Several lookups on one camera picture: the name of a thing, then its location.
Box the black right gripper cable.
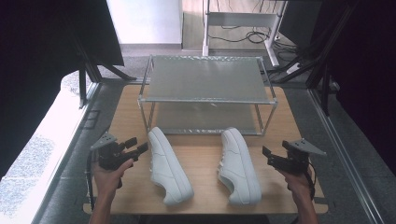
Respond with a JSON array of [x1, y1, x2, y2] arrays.
[[305, 161, 318, 201]]

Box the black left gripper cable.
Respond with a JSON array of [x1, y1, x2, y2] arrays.
[[85, 151, 96, 211]]

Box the person's right hand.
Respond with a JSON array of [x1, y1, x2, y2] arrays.
[[278, 167, 314, 208]]

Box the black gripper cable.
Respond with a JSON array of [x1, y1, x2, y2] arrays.
[[305, 161, 318, 201], [85, 151, 96, 211]]

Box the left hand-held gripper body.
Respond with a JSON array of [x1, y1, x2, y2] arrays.
[[90, 132, 135, 171]]

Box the metal two-tier shoe rack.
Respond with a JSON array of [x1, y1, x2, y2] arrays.
[[136, 54, 279, 137]]

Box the black metal stand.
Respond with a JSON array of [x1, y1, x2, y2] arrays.
[[72, 36, 138, 110], [266, 0, 357, 117]]

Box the white sneaker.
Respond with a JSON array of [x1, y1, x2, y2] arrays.
[[217, 126, 262, 206], [147, 126, 195, 207]]

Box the aluminium floor rail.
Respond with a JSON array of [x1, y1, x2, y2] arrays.
[[307, 88, 388, 224]]

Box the person's left hand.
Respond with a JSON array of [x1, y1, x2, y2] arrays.
[[92, 158, 135, 197]]

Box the dark curtain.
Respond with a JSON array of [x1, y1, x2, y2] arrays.
[[311, 0, 396, 176], [0, 0, 125, 182]]

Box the black panel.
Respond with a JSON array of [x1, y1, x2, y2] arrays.
[[277, 0, 322, 49]]

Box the white power strip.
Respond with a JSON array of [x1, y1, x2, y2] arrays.
[[286, 63, 302, 76]]

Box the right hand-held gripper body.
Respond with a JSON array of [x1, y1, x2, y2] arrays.
[[267, 137, 328, 175]]

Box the black floor cables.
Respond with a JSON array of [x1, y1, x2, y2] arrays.
[[207, 23, 273, 45]]

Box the white desk frame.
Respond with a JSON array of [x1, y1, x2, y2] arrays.
[[202, 0, 288, 68]]

